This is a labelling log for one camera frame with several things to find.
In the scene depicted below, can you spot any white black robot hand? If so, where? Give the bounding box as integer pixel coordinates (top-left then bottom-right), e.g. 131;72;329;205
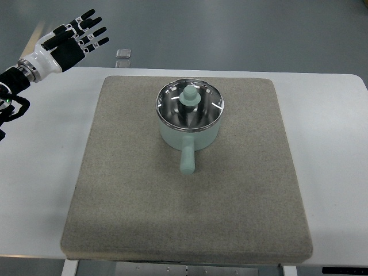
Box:
17;9;109;82

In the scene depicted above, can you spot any glass lid with green knob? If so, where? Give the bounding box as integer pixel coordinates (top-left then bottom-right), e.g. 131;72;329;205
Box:
156;78;224;132

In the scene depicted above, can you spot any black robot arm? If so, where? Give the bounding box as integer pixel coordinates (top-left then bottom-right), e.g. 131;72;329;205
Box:
1;66;34;125

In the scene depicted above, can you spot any mint green saucepan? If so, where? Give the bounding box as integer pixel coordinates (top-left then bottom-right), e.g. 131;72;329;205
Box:
156;108;223;175

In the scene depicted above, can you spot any beige fabric mat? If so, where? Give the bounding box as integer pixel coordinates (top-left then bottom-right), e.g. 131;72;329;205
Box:
60;76;313;264

